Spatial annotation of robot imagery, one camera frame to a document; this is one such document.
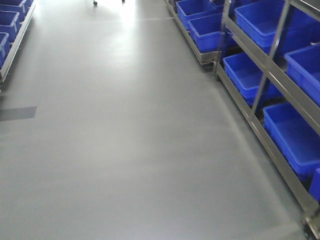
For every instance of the right steel shelf rack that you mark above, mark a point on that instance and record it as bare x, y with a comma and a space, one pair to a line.
273, 72

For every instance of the steel shelf rack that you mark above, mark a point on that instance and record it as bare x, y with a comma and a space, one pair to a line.
273, 72
8, 49

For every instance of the blue bin upper shelf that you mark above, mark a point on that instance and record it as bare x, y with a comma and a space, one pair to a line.
259, 20

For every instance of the left steel shelf rack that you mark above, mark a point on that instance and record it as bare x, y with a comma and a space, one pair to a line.
8, 49

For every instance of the blue bin rack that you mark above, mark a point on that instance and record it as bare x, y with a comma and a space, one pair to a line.
205, 32
189, 9
10, 23

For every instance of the blue bin lower middle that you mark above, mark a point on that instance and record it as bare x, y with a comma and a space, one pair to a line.
244, 74

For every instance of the blue bin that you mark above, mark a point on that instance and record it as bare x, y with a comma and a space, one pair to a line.
294, 137
303, 67
244, 74

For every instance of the blue bin far rack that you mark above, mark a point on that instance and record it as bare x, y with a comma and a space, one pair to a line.
189, 9

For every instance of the blue bin lower near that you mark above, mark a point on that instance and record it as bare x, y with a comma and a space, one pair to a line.
294, 137

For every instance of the blue bin upper right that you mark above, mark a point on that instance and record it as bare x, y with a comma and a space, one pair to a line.
303, 67

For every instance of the blue bin left rack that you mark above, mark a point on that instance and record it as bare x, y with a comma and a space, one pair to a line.
10, 23

